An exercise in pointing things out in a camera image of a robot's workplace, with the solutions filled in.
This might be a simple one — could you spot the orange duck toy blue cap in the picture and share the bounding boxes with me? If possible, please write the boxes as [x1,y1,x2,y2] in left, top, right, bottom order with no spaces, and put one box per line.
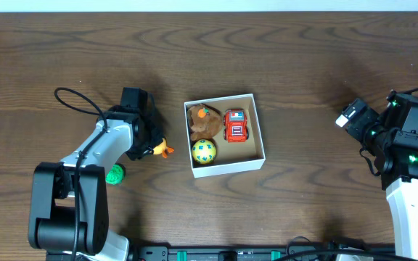
[153,138,175,158]

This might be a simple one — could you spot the brown plush bear toy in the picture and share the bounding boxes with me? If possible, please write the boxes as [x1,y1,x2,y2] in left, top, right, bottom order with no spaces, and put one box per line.
[187,104,224,141]

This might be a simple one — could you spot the yellow ball with letters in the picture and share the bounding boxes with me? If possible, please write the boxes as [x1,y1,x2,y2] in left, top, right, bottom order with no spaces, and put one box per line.
[191,139,217,165]

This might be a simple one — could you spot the red toy truck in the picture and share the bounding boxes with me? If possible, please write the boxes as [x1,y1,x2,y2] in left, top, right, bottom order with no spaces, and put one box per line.
[223,109,249,143]

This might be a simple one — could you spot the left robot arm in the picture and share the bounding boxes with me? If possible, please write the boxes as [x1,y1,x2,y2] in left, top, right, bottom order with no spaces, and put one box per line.
[28,88,164,260]

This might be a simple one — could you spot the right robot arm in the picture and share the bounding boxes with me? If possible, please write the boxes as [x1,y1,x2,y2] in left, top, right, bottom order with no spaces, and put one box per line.
[335,91,418,260]

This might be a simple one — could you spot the green round toy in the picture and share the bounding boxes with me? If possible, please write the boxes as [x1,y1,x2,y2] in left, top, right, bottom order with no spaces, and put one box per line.
[105,164,126,185]

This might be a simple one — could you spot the white cardboard box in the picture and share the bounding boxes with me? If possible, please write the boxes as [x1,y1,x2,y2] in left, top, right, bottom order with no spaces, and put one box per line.
[184,94,266,178]

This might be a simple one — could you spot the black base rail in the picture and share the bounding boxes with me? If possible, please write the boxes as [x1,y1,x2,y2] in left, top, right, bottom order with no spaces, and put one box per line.
[125,236,396,261]

